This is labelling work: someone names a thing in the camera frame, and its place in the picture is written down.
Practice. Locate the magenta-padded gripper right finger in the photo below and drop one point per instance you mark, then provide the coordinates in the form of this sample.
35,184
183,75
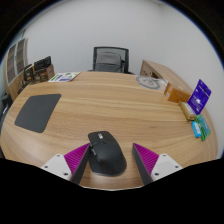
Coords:
163,165

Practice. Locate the white green purple printed sheet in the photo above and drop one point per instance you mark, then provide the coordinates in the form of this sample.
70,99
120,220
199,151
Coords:
64,77

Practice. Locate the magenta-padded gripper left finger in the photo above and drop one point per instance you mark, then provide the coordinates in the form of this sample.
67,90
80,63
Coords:
59,165

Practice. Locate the wooden shelf unit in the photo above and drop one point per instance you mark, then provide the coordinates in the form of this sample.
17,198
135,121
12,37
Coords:
15,63

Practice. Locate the small tan box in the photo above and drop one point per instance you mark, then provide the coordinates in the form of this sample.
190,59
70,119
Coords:
187,111

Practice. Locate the wooden side cabinet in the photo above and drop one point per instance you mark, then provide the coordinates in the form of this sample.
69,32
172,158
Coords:
160,71

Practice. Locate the black leather office chair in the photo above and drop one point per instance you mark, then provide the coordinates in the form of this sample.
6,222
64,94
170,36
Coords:
6,101

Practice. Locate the purple standing card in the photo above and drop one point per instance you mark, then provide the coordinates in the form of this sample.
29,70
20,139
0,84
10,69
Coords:
199,96

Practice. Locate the green packet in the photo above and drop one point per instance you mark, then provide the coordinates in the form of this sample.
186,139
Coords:
204,127

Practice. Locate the black computer mouse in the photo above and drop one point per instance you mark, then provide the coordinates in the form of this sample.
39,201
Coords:
108,155

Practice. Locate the large brown cardboard box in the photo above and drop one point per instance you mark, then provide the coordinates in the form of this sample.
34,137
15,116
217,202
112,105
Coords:
45,75

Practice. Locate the dark grey mouse pad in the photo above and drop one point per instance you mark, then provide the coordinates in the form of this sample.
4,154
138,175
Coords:
37,112

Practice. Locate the grey backpack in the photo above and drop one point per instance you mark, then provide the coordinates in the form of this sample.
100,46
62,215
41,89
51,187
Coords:
109,62

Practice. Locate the blue packet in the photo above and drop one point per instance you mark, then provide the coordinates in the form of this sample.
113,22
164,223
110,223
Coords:
196,129

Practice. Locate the white paper sheet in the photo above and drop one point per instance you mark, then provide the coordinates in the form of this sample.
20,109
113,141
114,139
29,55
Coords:
162,83

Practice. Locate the small brown cardboard box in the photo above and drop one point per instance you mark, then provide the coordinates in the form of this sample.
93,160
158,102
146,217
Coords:
28,74

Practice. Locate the round grey disc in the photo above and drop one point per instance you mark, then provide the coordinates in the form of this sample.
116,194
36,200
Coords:
147,82

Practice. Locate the orange brown box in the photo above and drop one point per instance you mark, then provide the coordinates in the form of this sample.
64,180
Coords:
176,94

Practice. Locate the black box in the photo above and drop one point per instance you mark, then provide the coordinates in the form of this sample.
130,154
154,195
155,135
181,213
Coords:
42,63

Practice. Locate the black mesh office chair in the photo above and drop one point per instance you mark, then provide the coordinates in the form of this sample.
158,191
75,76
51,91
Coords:
125,58

